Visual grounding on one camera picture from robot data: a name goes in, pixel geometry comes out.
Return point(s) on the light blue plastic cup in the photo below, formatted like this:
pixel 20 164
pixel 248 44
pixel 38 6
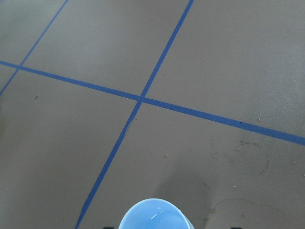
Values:
pixel 155 213

